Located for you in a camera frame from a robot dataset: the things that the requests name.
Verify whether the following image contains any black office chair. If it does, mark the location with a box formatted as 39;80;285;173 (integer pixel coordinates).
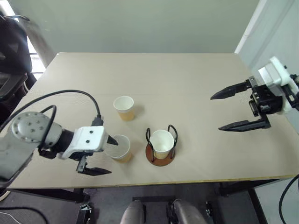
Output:
0;13;38;103

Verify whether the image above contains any black wire cup holder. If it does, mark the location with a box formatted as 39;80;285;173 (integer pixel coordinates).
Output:
145;124;178;167

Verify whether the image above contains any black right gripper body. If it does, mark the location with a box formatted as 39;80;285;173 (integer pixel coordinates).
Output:
248;76;284;116

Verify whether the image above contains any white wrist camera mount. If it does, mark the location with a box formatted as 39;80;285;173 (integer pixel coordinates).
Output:
258;56;299;115
58;126;106;161

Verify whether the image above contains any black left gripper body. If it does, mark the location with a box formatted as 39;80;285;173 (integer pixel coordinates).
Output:
69;150;94;162

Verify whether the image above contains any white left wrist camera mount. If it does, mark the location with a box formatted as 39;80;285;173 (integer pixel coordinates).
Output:
58;126;106;161

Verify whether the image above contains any white and tan paper cup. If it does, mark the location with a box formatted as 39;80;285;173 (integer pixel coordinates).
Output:
113;95;135;122
105;134;133;164
149;129;175;161

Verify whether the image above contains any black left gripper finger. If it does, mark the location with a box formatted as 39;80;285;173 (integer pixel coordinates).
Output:
107;133;119;146
76;156;113;176

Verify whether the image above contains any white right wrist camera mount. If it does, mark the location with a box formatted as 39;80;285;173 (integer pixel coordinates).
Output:
258;56;299;115

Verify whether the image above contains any grey rounded shape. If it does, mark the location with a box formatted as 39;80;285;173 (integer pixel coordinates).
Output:
120;200;146;224
173;199;208;224

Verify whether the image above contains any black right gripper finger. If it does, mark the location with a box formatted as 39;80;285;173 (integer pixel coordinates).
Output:
218;113;272;133
210;80;253;101

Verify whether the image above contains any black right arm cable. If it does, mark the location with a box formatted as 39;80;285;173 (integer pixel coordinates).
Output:
278;174;299;224

